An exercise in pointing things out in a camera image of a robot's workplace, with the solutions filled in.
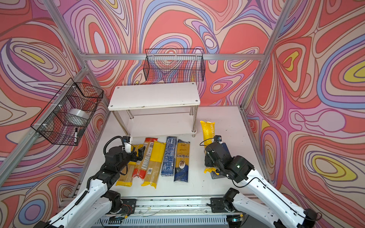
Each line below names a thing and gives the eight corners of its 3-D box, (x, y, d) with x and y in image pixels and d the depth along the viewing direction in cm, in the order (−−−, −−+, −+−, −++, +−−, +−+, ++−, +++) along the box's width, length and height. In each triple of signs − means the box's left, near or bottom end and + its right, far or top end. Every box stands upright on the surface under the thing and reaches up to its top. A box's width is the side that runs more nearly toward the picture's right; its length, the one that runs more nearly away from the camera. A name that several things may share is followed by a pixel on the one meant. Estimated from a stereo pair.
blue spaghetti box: (161, 176, 85) (160, 174, 82) (167, 139, 102) (166, 136, 99) (172, 176, 85) (172, 174, 82) (176, 139, 102) (176, 136, 99)
